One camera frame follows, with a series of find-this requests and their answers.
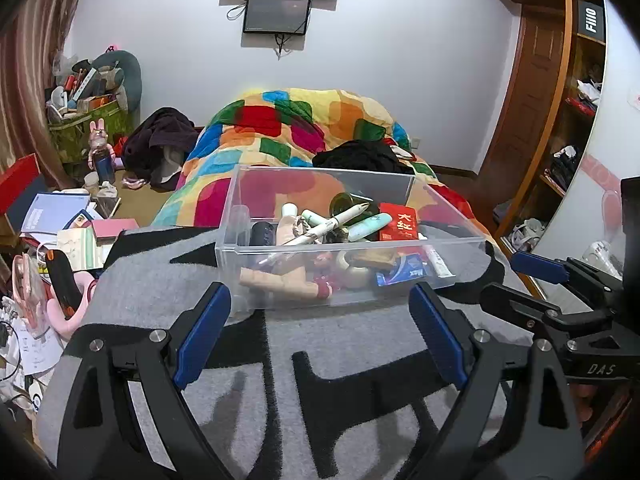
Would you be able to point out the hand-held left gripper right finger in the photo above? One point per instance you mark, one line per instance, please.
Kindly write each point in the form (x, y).
(440, 335)

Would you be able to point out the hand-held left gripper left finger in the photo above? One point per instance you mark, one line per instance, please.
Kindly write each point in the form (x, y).
(200, 335)

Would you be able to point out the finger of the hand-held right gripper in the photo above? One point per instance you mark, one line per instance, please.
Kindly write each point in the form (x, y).
(520, 305)
(537, 266)

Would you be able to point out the white tube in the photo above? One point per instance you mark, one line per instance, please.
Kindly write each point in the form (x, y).
(440, 262)

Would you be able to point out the beige cosmetic tube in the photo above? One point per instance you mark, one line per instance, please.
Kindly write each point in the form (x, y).
(270, 282)

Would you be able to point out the white tape roll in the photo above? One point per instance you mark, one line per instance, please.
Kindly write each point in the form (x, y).
(355, 272)

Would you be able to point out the teal tube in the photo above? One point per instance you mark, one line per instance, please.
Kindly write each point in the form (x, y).
(370, 226)

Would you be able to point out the clear plastic box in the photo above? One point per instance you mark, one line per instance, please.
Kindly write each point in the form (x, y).
(260, 195)

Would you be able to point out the person's right hand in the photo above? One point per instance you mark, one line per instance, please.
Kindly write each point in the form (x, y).
(582, 402)

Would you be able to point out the white sneakers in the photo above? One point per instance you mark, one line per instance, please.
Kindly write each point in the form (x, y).
(527, 232)

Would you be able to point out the blue packet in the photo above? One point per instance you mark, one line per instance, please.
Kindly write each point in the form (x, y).
(405, 270)

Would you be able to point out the grey and black mat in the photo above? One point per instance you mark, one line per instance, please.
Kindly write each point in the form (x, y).
(280, 350)

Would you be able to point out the black cylinder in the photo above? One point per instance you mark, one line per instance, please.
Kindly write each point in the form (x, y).
(263, 234)

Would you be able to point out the red carton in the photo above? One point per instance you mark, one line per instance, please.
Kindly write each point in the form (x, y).
(400, 222)

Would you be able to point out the pink book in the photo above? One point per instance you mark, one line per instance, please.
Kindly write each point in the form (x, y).
(114, 230)

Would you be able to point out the beige bottle white cap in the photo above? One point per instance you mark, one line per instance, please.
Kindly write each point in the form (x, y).
(288, 222)

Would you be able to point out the black and orange tool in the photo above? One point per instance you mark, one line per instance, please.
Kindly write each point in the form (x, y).
(65, 280)

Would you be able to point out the white wardrobe door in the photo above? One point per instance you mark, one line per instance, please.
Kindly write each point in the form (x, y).
(620, 135)

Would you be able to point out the long white applicator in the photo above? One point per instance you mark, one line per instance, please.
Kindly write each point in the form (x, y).
(330, 224)

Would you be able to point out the dark green jar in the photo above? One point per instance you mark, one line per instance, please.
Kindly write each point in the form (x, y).
(345, 204)

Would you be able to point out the wooden door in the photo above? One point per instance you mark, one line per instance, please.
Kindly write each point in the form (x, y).
(530, 100)

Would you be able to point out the wooden shelf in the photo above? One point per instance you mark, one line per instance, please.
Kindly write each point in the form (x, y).
(582, 100)

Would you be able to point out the pink transparent fan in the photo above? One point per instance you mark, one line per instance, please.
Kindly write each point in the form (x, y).
(30, 295)

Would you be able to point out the pale blue notebook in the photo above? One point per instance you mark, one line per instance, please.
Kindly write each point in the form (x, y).
(55, 212)

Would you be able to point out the black clothing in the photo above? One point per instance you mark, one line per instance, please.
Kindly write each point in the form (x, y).
(360, 155)

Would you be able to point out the dark purple clothing pile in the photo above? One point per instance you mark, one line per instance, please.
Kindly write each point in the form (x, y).
(155, 140)

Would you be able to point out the pink rabbit toy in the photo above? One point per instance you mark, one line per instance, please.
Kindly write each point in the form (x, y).
(102, 152)

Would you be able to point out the colourful patchwork blanket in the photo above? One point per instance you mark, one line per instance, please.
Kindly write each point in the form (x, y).
(280, 130)

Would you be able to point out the red storage box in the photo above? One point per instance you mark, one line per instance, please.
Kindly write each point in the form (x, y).
(22, 185)

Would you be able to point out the green bag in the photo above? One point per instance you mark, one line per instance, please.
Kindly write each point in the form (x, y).
(75, 135)

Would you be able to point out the black sign box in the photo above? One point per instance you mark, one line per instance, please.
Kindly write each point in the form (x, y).
(591, 19)

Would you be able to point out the striped curtain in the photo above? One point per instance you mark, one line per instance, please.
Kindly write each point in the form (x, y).
(35, 60)

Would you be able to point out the small black monitor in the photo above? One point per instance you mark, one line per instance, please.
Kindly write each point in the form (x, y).
(276, 12)

